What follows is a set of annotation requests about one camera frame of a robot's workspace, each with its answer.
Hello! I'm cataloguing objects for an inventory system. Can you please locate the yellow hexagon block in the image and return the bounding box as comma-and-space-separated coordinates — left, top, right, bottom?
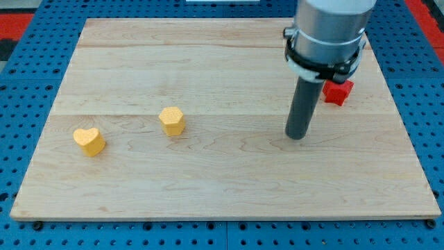
158, 106, 186, 136

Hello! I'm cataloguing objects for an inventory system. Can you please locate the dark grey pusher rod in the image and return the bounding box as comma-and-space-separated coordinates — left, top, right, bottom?
285, 77, 325, 140

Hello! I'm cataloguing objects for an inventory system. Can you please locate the red star block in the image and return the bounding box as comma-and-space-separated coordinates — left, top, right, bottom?
323, 80, 354, 106

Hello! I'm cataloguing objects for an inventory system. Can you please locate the yellow heart block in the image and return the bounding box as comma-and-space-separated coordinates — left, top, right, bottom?
73, 128, 106, 157

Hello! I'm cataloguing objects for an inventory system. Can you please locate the black clamp ring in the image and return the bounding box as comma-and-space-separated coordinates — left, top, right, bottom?
284, 34, 362, 85

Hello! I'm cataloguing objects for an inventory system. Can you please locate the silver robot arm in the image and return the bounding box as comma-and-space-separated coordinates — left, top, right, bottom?
283, 0, 376, 83

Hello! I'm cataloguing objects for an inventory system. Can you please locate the light wooden board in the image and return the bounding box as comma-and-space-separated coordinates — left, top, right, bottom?
10, 18, 441, 222

